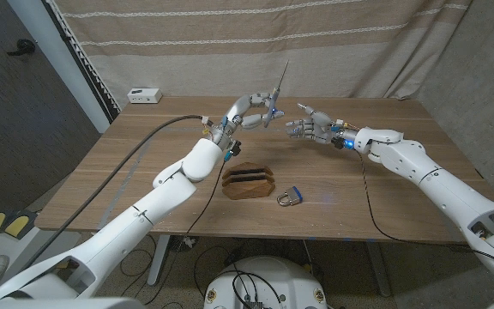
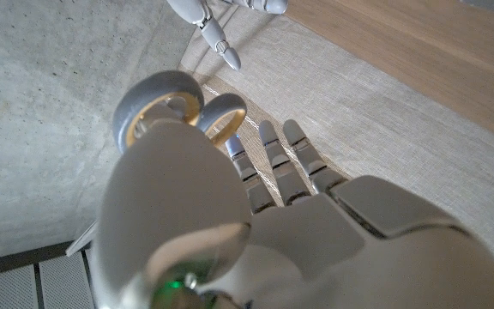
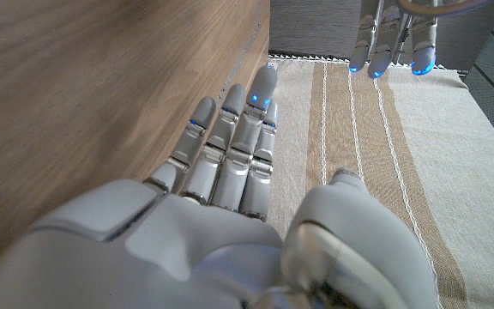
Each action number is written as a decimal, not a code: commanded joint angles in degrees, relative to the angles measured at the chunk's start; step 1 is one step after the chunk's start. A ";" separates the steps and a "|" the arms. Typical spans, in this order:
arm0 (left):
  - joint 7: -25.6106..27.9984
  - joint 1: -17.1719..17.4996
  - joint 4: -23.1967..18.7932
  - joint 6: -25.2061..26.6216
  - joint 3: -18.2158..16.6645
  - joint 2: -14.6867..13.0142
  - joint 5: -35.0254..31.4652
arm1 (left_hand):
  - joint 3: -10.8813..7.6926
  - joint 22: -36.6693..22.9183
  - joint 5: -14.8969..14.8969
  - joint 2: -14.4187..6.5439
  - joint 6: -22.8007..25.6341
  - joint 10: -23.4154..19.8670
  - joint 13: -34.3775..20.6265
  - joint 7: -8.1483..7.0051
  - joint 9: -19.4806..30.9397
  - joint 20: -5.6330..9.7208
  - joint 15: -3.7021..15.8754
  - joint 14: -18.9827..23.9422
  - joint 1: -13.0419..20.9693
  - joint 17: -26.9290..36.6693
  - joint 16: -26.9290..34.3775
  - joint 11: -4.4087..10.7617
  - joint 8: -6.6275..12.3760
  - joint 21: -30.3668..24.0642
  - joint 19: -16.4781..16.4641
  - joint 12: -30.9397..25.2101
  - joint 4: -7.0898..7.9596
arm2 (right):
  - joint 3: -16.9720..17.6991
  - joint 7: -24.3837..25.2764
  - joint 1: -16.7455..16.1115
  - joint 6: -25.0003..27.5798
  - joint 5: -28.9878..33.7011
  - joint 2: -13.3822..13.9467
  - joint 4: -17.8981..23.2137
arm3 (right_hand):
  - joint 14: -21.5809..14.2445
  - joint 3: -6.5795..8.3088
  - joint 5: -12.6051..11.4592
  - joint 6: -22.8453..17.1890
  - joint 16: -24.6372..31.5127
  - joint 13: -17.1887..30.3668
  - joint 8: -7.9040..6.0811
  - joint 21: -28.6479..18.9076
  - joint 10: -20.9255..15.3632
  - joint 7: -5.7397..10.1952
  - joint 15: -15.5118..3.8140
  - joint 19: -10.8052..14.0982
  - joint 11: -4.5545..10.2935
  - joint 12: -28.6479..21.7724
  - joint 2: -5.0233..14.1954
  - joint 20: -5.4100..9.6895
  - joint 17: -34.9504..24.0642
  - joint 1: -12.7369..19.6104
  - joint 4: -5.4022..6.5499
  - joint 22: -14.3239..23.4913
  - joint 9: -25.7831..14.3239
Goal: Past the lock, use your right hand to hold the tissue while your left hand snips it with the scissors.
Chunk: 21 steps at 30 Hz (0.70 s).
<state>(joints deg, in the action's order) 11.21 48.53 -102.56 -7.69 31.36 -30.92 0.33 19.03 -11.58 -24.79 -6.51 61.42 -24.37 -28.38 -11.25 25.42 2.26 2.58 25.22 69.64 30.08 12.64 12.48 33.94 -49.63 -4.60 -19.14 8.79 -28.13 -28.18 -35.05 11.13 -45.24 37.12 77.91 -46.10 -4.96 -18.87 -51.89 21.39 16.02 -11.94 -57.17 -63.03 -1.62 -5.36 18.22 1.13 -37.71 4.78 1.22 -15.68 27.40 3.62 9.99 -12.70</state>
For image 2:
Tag beige striped backdrop curtain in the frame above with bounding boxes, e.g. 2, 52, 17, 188
178, 0, 494, 284

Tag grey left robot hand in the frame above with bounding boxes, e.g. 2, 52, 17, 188
90, 96, 494, 309

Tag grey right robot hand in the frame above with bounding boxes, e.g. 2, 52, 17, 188
165, 0, 290, 72

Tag grey handled scissors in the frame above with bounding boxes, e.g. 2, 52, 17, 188
111, 70, 248, 156

